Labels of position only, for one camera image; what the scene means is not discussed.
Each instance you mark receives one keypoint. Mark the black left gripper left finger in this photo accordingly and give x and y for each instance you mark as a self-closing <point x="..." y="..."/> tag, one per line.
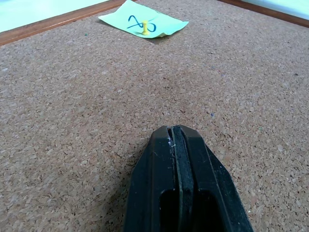
<point x="149" y="188"/>

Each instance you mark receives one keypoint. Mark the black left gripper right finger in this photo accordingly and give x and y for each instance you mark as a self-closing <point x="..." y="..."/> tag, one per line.
<point x="212" y="193"/>

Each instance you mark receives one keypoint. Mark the green sticky note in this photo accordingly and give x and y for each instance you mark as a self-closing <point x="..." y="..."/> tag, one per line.
<point x="166" y="24"/>

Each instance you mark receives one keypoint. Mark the yellow pushpin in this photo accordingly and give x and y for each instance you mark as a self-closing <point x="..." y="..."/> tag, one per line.
<point x="145" y="27"/>

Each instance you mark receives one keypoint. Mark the cork board with wooden frame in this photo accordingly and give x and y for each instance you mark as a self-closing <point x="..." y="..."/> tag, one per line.
<point x="96" y="96"/>

